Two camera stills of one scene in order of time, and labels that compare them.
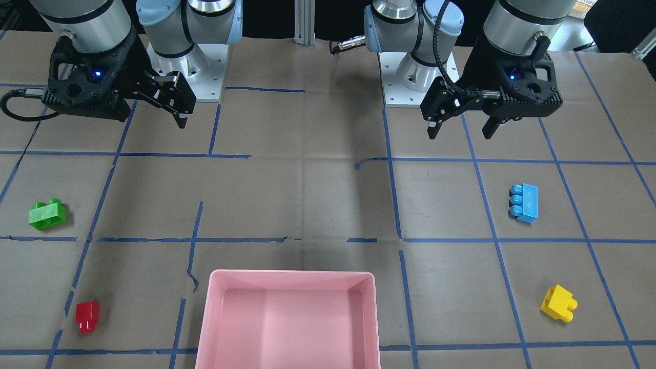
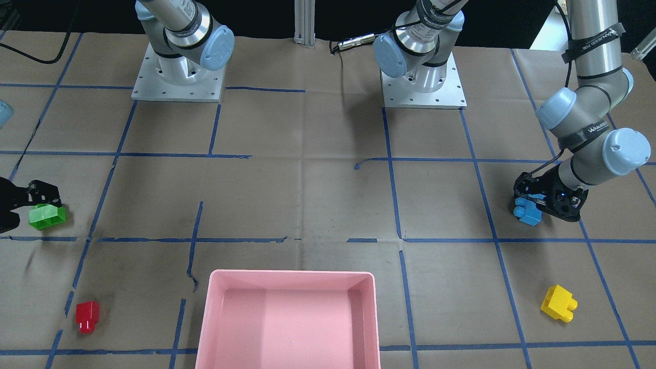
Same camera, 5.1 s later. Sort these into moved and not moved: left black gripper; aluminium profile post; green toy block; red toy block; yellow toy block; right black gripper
Moved: right black gripper; left black gripper
Not moved: aluminium profile post; green toy block; yellow toy block; red toy block
